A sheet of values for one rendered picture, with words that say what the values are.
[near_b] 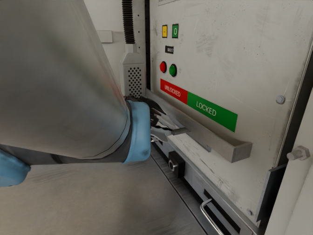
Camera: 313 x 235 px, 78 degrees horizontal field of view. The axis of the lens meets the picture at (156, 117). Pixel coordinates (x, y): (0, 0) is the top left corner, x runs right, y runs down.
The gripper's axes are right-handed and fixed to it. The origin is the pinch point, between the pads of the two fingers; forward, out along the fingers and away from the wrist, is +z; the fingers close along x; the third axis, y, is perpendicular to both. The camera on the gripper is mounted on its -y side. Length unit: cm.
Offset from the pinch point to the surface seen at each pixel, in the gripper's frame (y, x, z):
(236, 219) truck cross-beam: 20.0, -7.0, 8.6
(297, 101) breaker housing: 23.3, 14.3, -2.1
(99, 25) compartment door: -39.9, 16.4, -18.6
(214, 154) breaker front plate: 10.7, 0.7, 5.6
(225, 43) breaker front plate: 9.4, 19.7, -5.4
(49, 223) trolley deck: 0.3, -29.7, -17.0
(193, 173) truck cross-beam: 5.5, -7.4, 9.0
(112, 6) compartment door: -38.6, 24.0, -17.7
